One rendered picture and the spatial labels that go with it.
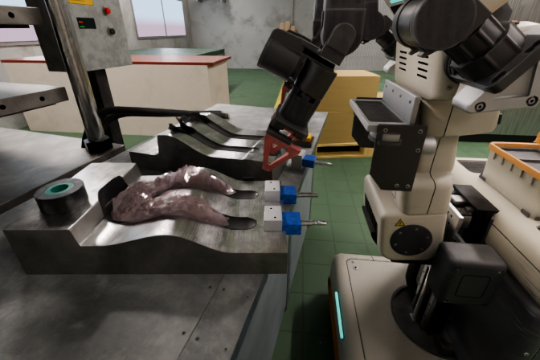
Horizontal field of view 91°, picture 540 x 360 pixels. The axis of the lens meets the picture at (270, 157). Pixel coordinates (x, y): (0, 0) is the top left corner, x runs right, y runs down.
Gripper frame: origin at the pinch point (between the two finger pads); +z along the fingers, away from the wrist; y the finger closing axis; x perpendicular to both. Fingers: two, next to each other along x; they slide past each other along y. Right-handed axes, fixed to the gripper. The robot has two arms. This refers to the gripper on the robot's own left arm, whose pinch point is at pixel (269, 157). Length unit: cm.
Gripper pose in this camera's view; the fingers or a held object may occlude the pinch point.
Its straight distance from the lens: 52.7
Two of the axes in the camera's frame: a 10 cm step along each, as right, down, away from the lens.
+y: -1.1, 4.3, -9.0
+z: -4.5, 7.8, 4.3
